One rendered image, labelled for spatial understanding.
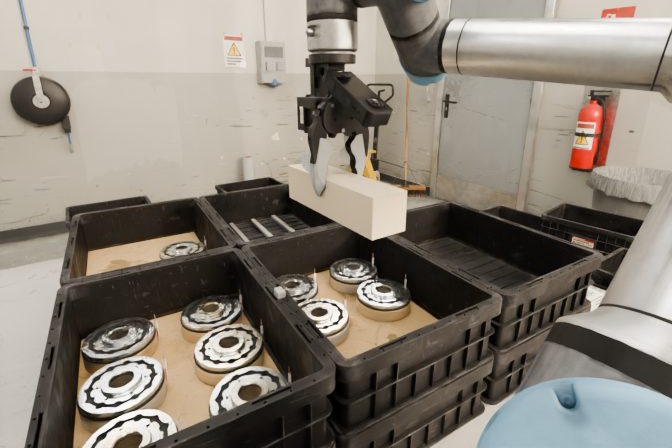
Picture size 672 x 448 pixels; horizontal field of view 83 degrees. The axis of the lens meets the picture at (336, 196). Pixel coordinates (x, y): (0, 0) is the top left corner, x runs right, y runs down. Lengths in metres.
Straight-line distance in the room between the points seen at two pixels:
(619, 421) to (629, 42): 0.40
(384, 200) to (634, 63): 0.31
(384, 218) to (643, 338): 0.35
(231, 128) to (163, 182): 0.85
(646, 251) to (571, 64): 0.31
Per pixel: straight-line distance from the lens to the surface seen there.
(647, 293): 0.26
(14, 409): 0.95
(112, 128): 3.85
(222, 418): 0.45
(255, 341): 0.65
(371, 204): 0.50
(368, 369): 0.51
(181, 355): 0.70
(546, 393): 0.21
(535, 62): 0.55
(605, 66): 0.53
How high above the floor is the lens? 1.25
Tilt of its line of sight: 17 degrees down
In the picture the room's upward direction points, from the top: straight up
